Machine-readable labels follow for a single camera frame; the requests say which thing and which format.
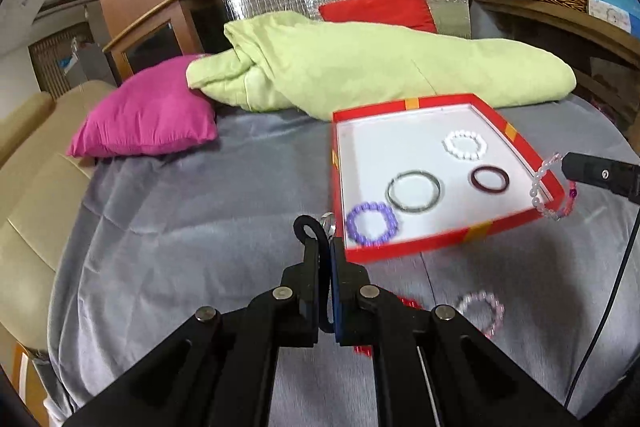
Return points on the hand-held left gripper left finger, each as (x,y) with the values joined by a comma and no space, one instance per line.
(312,279)

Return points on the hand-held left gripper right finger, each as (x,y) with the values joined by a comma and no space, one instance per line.
(337,289)

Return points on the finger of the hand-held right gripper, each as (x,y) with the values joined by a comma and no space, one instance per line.
(602,173)

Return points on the red-rimmed white tray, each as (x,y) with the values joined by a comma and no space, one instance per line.
(400,147)

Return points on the grey green bangle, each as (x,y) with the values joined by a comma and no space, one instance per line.
(392,199)

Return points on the dark maroon bangle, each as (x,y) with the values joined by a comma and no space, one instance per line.
(476,184)

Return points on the grey bed sheet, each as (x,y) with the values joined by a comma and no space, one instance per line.
(175,232)

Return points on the wooden shelf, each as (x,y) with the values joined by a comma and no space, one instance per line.
(560,24)

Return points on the light green blanket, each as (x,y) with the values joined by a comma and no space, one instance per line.
(360,62)

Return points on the magenta pillow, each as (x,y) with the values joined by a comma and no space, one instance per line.
(145,112)

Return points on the red pillow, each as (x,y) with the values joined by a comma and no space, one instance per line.
(385,9)

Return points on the beige sofa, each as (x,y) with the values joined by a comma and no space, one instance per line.
(35,187)

